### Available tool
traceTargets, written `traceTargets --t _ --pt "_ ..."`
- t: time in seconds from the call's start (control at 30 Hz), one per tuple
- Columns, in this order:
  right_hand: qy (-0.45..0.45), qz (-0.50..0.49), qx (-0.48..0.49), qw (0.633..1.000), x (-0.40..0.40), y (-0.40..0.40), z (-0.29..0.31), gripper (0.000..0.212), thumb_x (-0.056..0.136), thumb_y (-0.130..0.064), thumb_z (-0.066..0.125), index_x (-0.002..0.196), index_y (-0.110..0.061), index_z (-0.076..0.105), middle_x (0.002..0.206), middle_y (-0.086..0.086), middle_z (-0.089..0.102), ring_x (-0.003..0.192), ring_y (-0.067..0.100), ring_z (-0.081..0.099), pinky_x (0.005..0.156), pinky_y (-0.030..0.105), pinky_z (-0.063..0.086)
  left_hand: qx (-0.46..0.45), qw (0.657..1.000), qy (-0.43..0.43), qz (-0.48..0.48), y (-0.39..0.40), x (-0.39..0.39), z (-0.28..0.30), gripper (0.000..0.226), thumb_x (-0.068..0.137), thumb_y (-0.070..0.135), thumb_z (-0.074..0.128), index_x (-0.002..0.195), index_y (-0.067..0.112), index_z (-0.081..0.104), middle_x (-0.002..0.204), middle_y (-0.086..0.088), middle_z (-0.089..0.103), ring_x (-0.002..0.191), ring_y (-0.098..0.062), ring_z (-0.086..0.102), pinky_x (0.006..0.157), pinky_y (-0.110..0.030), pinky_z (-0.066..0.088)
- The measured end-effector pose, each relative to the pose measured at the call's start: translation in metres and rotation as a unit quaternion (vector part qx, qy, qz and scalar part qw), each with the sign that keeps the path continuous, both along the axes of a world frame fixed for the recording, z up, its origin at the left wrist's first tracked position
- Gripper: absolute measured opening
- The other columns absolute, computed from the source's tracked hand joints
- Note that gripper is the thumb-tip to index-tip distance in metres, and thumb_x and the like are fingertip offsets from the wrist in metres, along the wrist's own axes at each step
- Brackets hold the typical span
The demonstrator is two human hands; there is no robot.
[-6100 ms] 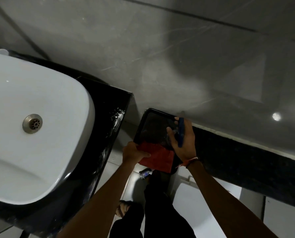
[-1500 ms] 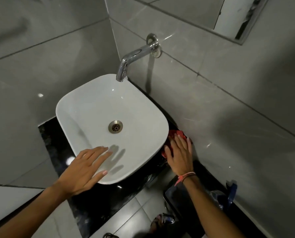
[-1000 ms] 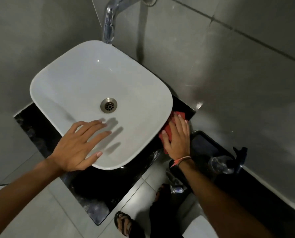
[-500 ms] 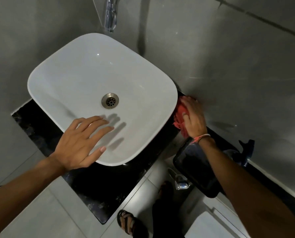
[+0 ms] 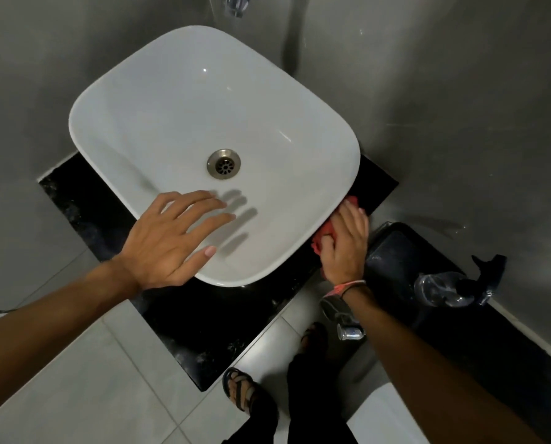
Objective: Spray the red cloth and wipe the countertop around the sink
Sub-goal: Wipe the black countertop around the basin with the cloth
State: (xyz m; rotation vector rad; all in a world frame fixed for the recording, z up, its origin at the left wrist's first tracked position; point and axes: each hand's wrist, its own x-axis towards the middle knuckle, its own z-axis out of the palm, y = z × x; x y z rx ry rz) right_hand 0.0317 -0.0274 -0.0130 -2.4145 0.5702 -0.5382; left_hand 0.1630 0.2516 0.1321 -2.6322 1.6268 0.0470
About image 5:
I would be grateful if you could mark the person's right thumb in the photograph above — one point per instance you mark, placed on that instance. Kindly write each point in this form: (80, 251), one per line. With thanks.
(327, 249)

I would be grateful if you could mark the person's left middle finger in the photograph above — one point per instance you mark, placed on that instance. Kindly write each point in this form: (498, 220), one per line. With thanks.
(201, 210)

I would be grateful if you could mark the chrome faucet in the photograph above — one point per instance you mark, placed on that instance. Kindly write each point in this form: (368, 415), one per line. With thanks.
(236, 3)

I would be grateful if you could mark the red cleaning cloth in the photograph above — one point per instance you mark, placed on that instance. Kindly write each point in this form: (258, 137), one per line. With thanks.
(325, 235)

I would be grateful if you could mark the person's left black sandal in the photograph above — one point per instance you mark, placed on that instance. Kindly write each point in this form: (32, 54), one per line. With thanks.
(241, 389)

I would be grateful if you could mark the clear spray bottle black trigger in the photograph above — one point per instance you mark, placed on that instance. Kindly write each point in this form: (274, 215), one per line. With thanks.
(456, 286)

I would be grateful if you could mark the pink and white wristband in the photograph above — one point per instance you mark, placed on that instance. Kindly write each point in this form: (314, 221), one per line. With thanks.
(342, 288)

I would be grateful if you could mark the person's left hand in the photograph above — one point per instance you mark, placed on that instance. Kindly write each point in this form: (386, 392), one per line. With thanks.
(160, 245)

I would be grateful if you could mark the person's black trousers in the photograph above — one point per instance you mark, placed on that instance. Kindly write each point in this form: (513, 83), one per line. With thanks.
(317, 402)

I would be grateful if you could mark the person's left thumb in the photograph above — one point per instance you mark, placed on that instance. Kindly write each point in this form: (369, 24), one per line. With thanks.
(194, 262)

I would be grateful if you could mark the black stone counter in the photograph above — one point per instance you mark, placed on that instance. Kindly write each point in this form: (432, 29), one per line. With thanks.
(210, 323)

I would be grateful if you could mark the person's left forearm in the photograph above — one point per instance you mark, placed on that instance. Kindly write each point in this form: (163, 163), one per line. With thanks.
(48, 332)

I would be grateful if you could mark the chrome bidet sprayer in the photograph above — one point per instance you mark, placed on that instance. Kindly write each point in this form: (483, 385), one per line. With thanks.
(345, 321)

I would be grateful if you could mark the person's right forearm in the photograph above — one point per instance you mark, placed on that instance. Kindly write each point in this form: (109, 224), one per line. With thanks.
(423, 379)

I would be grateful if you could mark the metal sink drain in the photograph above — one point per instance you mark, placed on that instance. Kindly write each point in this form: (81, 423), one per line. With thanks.
(223, 164)

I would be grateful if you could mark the person's right hand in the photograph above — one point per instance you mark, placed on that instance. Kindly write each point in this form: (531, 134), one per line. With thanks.
(347, 254)

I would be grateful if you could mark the white ceramic sink basin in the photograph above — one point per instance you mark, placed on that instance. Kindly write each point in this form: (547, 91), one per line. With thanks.
(173, 115)

